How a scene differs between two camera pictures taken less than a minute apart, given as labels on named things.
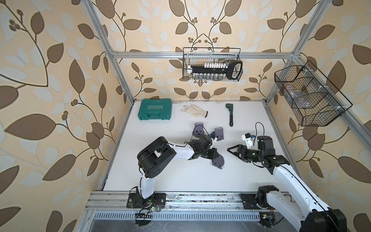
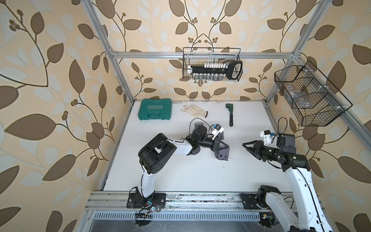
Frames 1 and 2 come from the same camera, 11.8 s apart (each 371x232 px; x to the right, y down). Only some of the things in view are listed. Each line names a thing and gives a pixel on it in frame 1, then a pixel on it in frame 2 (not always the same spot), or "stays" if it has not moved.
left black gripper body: [209, 153] to [212, 145]
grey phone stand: [218, 161] to [222, 153]
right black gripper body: [248, 154] to [263, 152]
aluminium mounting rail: [117, 201] stays
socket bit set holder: [231, 70] stays
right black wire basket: [315, 100] stays
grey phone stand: [218, 133] stays
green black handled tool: [230, 107] stays
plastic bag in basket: [300, 98] stays
